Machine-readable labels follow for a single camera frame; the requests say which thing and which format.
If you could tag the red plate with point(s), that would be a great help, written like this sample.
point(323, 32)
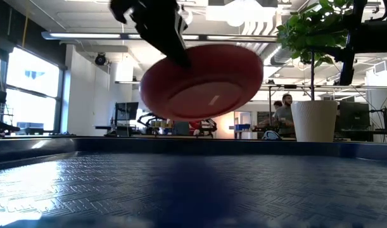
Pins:
point(212, 85)

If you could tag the person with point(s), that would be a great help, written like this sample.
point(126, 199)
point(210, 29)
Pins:
point(277, 104)
point(285, 117)

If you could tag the black background robot arm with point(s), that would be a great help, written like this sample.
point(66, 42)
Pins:
point(149, 117)

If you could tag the long ceiling light bar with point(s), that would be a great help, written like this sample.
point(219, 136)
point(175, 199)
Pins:
point(85, 35)

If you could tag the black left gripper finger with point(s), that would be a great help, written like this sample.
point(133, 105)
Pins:
point(169, 41)

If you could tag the white ribbed plant pot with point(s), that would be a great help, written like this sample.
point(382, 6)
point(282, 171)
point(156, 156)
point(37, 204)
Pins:
point(314, 122)

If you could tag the black computer monitor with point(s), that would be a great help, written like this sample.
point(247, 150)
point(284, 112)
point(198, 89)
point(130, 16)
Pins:
point(354, 115)
point(127, 111)

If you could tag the green leafy plant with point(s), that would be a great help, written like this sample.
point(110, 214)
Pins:
point(310, 35)

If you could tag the blue storage box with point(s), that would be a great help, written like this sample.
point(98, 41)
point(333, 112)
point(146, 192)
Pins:
point(242, 127)

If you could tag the black round ceiling spotlight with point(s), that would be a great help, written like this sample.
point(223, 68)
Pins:
point(100, 59)

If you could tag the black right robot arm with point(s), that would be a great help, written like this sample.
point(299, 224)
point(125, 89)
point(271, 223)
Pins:
point(375, 36)

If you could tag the blue textured tray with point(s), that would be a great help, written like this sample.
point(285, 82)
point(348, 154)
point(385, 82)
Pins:
point(193, 190)

